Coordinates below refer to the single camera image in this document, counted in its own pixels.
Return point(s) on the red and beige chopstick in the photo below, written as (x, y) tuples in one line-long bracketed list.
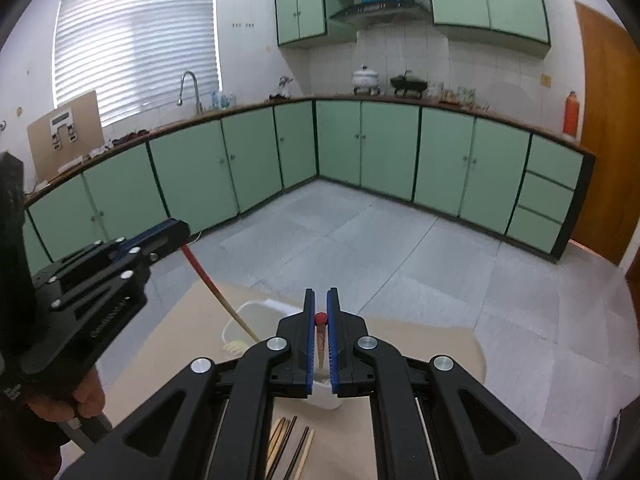
[(320, 317), (210, 285)]

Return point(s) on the person's left forearm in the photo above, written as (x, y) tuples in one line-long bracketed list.
[(25, 450)]

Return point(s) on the white window blind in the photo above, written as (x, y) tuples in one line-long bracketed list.
[(135, 45)]

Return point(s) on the black wok with lid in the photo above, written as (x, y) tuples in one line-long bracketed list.
[(407, 82)]

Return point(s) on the small white jug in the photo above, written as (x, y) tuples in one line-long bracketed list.
[(285, 85)]

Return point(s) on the green wall cabinet unit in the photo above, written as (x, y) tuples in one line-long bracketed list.
[(490, 0)]

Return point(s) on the row of wall hooks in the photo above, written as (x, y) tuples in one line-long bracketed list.
[(243, 25)]

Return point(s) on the orange thermos flask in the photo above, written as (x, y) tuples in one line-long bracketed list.
[(571, 115)]

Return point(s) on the dark wooden cabinet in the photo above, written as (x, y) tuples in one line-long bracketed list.
[(627, 445)]

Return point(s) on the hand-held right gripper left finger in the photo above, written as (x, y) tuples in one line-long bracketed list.
[(309, 305)]

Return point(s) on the white bracket on board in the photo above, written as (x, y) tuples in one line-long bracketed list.
[(64, 122)]

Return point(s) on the black range hood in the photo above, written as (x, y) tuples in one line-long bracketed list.
[(380, 10)]

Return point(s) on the dark patterned chopstick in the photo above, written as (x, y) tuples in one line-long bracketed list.
[(299, 447), (286, 437)]

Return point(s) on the white lidded pot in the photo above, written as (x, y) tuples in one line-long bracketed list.
[(365, 79)]

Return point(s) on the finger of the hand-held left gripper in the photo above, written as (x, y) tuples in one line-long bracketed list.
[(165, 232), (112, 282)]

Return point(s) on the metal kitchen faucet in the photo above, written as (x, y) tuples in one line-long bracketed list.
[(189, 76)]

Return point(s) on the bottles beside sink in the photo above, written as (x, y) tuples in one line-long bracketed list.
[(222, 100)]

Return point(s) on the beige wooden chopstick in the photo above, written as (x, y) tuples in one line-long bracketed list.
[(276, 440), (306, 447)]

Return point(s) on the white plastic utensil holder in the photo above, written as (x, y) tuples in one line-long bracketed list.
[(260, 310)]

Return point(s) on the brown kitchen countertop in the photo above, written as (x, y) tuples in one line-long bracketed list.
[(576, 143)]

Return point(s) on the person's left hand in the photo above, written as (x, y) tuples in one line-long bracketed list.
[(85, 397)]

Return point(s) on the grey cloth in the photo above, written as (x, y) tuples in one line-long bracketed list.
[(100, 149)]

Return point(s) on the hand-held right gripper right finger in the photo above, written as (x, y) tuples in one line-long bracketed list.
[(332, 310)]

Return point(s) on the dark cloth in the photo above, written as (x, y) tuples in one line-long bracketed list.
[(131, 136)]

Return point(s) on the brown wooden board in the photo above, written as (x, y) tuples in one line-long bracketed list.
[(87, 120)]

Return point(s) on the green base cabinet unit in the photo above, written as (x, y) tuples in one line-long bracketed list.
[(390, 150)]

